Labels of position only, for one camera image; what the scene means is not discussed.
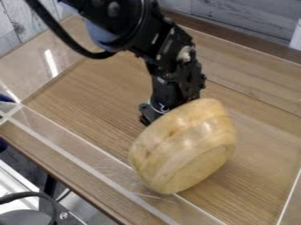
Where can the clear acrylic tray walls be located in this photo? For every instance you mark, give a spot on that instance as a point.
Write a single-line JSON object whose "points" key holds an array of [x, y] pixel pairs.
{"points": [[74, 122]]}

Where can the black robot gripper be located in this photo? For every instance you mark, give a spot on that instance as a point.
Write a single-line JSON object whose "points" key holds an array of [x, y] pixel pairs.
{"points": [[169, 94]]}

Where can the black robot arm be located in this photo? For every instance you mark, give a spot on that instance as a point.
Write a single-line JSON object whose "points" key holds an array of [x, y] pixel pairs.
{"points": [[131, 25]]}

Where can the black metal bracket with screw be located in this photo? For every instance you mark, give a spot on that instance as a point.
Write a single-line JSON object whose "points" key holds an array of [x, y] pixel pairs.
{"points": [[64, 217]]}

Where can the brown wooden bowl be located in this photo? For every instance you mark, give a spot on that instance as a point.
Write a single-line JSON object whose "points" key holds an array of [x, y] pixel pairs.
{"points": [[185, 146]]}

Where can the black table leg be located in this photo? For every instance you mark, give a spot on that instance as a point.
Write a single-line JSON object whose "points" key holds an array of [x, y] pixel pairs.
{"points": [[50, 186]]}

